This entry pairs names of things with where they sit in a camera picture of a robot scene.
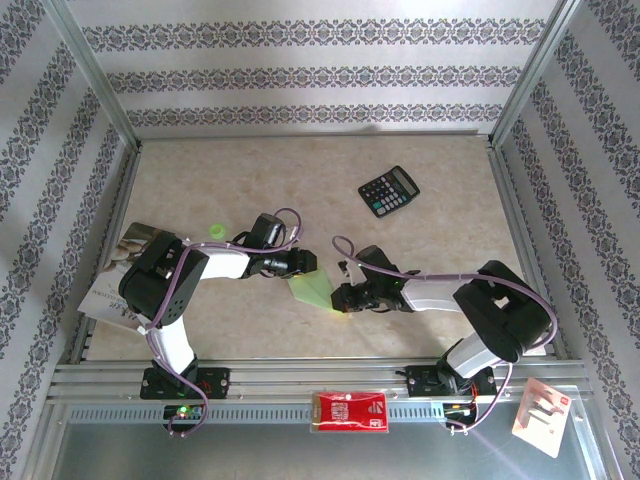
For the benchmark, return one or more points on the black desk calculator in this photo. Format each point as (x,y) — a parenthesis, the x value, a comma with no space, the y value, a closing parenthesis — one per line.
(387,192)

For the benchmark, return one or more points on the small circuit board green light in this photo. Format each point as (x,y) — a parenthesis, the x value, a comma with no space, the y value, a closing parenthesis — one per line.
(184,411)

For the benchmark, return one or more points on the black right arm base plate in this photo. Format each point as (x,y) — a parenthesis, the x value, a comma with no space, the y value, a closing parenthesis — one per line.
(420,382)

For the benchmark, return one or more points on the aluminium frame post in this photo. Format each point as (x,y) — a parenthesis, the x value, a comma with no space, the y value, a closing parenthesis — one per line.
(95,75)
(535,65)

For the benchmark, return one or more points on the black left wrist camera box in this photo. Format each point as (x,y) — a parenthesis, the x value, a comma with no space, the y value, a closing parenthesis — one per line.
(267,230)

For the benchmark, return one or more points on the light green paper sheet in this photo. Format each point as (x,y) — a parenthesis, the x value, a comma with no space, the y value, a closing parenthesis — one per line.
(312,290)

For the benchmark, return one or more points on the aluminium side rail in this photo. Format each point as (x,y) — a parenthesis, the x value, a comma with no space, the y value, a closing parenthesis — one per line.
(120,200)
(520,200)

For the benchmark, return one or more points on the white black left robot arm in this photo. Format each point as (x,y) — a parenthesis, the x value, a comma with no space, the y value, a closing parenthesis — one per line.
(160,285)

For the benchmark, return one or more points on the clear tape roll green core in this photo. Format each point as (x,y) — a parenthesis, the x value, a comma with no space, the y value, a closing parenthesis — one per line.
(217,231)

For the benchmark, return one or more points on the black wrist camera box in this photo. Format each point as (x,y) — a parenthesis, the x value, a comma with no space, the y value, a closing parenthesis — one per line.
(267,230)
(375,260)

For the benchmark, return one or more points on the wide aluminium base rail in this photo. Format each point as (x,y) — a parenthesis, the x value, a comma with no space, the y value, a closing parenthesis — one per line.
(310,372)

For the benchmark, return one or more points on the thin aluminium rail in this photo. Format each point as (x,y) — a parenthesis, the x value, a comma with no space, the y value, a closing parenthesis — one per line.
(310,135)

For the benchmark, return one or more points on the white picture book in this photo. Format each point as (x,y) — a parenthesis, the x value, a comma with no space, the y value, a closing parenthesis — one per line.
(107,300)

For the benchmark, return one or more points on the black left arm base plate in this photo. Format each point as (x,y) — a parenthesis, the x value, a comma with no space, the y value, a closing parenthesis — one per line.
(215,382)

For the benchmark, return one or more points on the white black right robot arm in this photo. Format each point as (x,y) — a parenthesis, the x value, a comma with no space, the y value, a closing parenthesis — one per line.
(500,310)

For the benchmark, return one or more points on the red card package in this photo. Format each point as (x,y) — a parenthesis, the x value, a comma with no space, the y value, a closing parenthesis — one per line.
(350,412)

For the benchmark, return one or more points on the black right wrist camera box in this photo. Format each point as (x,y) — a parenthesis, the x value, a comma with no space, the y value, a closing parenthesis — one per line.
(375,260)

